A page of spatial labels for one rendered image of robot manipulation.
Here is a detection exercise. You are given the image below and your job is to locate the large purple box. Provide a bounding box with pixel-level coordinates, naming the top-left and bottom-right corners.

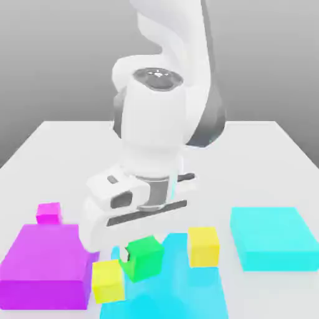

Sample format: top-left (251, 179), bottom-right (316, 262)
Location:
top-left (0, 223), bottom-right (101, 312)

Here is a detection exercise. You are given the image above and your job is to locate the small green cube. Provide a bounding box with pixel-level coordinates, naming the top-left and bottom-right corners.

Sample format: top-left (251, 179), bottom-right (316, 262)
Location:
top-left (118, 235), bottom-right (166, 284)

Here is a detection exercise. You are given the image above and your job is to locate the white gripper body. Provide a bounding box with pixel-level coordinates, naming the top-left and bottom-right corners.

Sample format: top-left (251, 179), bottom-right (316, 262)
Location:
top-left (79, 195), bottom-right (192, 253)

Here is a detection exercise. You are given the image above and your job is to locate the large pale cyan box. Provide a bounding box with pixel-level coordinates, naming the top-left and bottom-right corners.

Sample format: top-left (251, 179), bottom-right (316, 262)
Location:
top-left (229, 206), bottom-right (319, 272)

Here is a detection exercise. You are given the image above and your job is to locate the small yellow cube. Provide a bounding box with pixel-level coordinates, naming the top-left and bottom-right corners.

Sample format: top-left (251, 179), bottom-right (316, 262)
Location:
top-left (188, 226), bottom-right (221, 269)
top-left (91, 259), bottom-right (126, 305)

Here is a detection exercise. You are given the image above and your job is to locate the small magenta cube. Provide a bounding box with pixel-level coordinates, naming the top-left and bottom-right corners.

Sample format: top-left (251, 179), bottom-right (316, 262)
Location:
top-left (36, 202), bottom-right (63, 226)

